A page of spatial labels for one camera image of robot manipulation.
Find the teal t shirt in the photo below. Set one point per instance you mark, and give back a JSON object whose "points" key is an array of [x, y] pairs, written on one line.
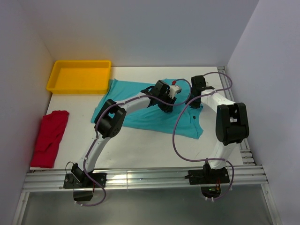
{"points": [[152, 118]]}

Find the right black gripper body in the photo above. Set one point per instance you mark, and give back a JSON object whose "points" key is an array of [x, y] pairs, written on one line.
{"points": [[195, 104]]}

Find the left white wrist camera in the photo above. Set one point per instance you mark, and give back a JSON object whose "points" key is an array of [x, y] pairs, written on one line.
{"points": [[174, 89]]}

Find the front aluminium rail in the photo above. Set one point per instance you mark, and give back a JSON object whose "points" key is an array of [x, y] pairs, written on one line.
{"points": [[59, 180]]}

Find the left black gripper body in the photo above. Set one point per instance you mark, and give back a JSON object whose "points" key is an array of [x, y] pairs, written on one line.
{"points": [[166, 98]]}

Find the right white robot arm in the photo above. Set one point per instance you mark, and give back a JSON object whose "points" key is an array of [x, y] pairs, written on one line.
{"points": [[231, 119]]}

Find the yellow plastic tray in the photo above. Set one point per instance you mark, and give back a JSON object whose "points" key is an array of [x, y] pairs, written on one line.
{"points": [[79, 77]]}

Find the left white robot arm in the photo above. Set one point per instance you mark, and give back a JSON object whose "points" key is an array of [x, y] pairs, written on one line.
{"points": [[110, 118]]}

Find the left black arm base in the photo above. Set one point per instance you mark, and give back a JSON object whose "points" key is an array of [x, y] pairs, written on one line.
{"points": [[83, 185]]}

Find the red t shirt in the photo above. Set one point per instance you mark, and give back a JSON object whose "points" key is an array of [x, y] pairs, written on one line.
{"points": [[48, 140]]}

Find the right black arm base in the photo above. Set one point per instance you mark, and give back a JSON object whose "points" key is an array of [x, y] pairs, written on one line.
{"points": [[209, 176]]}

